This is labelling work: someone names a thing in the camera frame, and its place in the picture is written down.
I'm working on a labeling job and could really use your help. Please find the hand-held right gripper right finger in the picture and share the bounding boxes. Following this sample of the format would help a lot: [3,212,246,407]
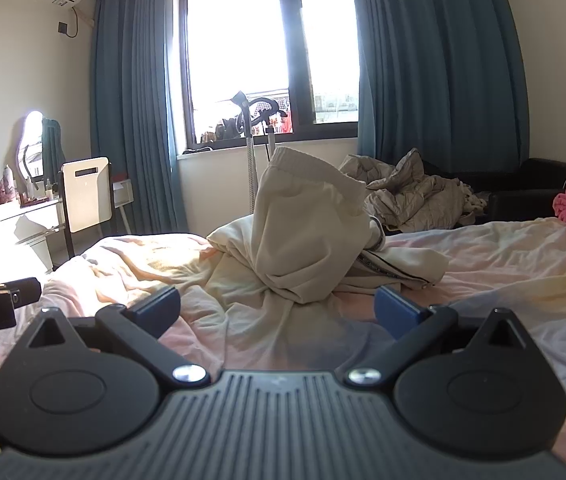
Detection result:
[346,285,540,390]

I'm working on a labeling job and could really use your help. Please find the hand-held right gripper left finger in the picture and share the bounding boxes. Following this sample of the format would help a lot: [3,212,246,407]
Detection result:
[17,285,211,389]

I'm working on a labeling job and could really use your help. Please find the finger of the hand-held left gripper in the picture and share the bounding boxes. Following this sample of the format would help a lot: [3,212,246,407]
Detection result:
[9,277,43,309]

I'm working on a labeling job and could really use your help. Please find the cream sweatpants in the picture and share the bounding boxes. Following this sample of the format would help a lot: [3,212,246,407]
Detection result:
[206,146,450,306]

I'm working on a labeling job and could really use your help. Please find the white dressing table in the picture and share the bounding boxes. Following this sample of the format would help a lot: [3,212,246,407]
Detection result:
[0,195,66,281]

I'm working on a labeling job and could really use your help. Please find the beige quilted jacket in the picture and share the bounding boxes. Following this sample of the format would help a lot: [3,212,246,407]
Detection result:
[339,147,488,234]

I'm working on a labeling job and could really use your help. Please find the white patterned cloth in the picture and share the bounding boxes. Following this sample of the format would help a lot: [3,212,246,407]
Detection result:
[458,192,490,226]

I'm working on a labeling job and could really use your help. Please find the wavy standing mirror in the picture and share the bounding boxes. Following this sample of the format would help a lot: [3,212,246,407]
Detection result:
[16,110,47,192]

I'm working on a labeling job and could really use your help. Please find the garment steamer stand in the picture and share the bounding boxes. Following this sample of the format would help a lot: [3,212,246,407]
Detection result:
[215,91,291,216]

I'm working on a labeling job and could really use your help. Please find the black sofa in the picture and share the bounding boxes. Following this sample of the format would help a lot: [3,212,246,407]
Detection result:
[383,157,566,236]

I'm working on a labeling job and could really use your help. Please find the blue curtain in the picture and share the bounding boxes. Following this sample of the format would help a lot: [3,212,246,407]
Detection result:
[348,0,532,173]
[89,0,189,237]

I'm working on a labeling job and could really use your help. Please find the dark framed window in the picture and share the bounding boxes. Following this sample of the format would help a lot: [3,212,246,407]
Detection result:
[173,0,364,154]

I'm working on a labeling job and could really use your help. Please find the white panel black frame chair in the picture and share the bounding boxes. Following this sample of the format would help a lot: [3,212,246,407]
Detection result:
[57,156,114,261]

